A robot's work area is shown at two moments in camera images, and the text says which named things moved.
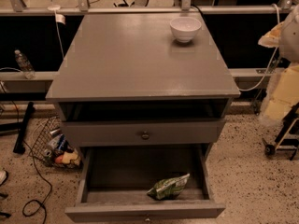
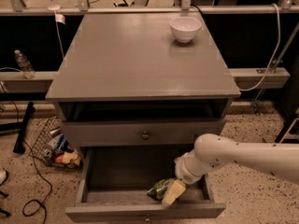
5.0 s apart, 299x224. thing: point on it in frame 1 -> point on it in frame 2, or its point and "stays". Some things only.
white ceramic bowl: x=185 y=28 stays
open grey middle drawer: x=114 y=181 stays
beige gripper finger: x=284 y=96 -> x=189 y=169
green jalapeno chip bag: x=168 y=188 stays
